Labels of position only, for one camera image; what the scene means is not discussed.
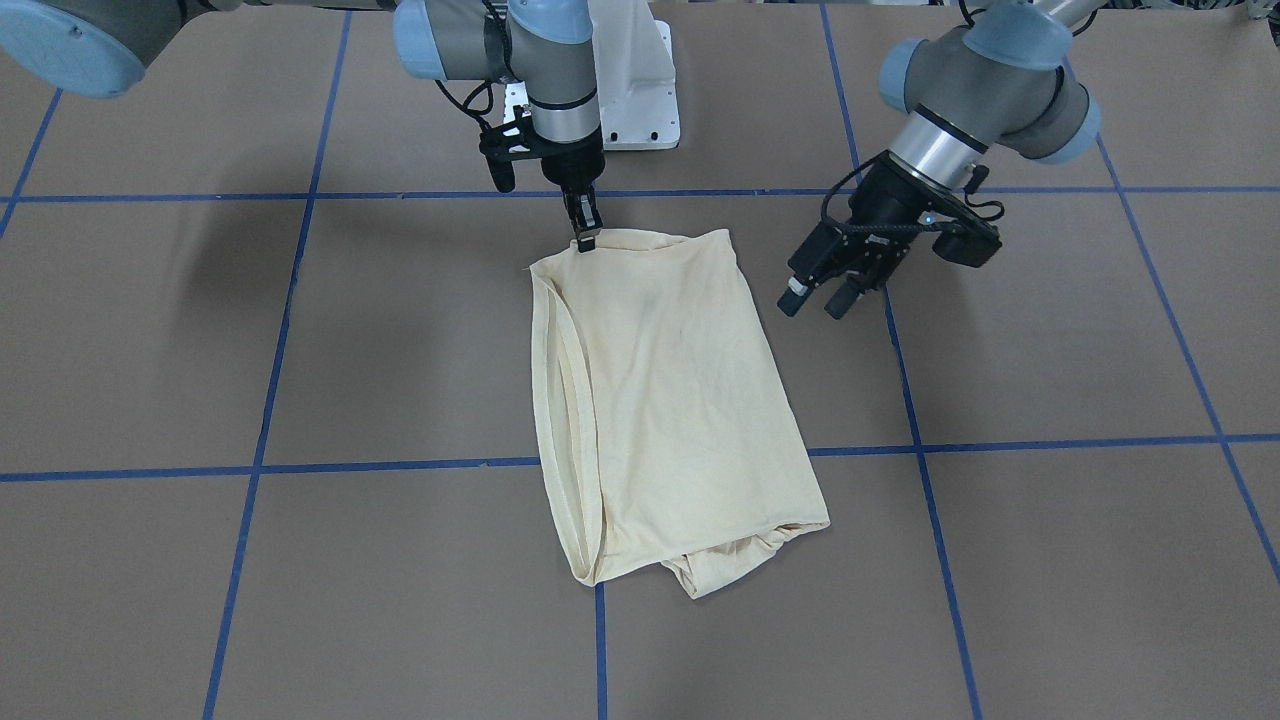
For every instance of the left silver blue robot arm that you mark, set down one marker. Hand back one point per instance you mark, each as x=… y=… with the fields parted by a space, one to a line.
x=998 y=79

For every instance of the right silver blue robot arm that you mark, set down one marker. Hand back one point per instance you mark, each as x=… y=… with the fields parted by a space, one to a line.
x=104 y=48

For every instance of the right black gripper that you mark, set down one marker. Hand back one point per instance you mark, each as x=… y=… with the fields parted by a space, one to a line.
x=574 y=165

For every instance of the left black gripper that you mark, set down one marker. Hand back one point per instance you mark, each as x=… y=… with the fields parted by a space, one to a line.
x=878 y=204

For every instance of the cream long-sleeve graphic shirt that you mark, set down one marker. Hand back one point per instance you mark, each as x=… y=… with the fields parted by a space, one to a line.
x=665 y=435

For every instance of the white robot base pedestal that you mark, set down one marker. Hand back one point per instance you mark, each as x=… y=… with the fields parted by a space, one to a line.
x=635 y=73

